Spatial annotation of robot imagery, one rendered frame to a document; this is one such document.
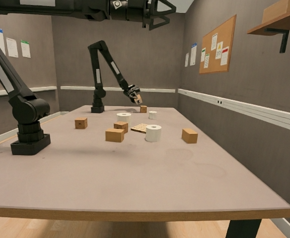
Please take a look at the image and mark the small wooden pallet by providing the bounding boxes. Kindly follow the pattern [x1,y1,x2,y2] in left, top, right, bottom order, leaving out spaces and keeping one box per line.
[131,124,147,134]

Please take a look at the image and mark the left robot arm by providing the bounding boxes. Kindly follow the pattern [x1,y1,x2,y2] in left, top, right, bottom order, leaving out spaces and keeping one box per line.
[88,40,140,110]

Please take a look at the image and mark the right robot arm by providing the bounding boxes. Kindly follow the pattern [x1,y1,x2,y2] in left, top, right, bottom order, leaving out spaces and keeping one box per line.
[0,0,144,149]

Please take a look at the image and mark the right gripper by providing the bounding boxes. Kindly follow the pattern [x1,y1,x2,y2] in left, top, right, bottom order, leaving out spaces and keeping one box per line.
[126,0,176,31]

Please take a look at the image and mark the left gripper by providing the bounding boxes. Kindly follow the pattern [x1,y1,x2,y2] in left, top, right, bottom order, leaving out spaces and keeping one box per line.
[126,91,138,103]

